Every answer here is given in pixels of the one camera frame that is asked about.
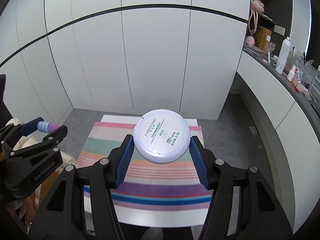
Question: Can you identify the dark countertop shelf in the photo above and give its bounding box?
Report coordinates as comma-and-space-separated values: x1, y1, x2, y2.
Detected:
243, 47, 320, 118

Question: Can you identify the blue purple small tube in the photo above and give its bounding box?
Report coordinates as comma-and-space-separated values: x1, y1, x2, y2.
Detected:
37, 121, 60, 134

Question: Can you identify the white spray bottle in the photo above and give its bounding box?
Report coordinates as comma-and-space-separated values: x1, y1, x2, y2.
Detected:
275, 36, 291, 74

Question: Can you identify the small white bottle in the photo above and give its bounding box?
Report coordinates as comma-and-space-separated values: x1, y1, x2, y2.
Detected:
287, 64, 296, 82

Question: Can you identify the striped colourful cloth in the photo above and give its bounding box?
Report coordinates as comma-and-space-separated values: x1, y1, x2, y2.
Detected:
76, 122, 211, 211

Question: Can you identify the left hand with decorated nails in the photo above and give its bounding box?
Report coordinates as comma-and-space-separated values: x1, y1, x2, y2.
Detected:
7, 198, 35, 227

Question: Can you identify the brown cardboard shelf box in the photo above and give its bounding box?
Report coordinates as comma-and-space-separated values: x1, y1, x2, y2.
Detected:
253, 26, 272, 51

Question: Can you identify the pink plush bag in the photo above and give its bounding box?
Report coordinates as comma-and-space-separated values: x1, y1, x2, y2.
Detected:
246, 0, 265, 48

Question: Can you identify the white round compact case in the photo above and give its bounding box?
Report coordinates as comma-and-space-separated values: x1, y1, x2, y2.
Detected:
133, 109, 191, 164

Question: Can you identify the cream padded armchair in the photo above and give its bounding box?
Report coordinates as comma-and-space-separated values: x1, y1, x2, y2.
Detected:
6, 118, 76, 174

